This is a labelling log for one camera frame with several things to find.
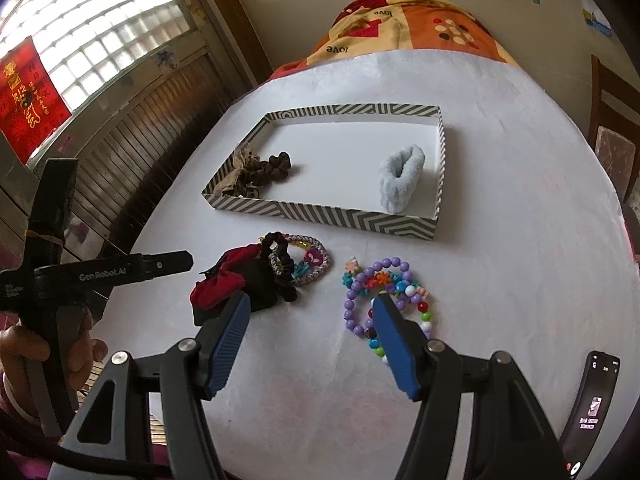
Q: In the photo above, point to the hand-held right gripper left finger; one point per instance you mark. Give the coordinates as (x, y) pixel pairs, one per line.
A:
(227, 347)

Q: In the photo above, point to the red wall calendar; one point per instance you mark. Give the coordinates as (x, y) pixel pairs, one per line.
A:
(27, 95)

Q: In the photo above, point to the orange printed blanket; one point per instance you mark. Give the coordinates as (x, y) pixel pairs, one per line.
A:
(400, 25)

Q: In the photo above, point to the light blue fluffy scrunchie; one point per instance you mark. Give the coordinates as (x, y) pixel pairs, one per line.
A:
(395, 180)

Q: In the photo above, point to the white table cloth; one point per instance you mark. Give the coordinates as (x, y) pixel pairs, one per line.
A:
(500, 285)

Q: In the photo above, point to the wooden chair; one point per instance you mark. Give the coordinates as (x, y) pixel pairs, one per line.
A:
(612, 145)

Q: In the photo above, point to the wooden slatted panel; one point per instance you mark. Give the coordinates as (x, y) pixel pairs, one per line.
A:
(150, 125)

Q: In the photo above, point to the black smartphone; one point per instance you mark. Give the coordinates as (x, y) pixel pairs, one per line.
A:
(595, 400)

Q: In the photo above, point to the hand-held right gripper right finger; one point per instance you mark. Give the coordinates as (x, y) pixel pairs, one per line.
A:
(395, 347)

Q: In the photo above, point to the glass block window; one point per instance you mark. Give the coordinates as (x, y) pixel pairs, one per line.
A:
(100, 15)

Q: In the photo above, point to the beige leopard hair bow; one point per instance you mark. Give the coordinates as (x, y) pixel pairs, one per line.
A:
(235, 175)

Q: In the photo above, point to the striped cardboard box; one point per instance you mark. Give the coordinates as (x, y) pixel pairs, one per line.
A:
(345, 155)

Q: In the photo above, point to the black scrunchie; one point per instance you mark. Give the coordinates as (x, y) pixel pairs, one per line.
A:
(274, 250)

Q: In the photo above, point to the blue yellow wall sticker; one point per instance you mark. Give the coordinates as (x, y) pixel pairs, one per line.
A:
(597, 22)

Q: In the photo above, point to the red and black hair bow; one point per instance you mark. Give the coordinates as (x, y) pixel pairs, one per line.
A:
(222, 280)

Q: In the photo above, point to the brown scrunchie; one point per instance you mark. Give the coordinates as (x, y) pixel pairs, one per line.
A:
(270, 167)

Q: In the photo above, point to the person's left hand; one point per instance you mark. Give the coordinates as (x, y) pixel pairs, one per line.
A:
(85, 355)

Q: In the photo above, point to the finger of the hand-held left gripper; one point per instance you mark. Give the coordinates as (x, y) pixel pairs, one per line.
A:
(170, 263)

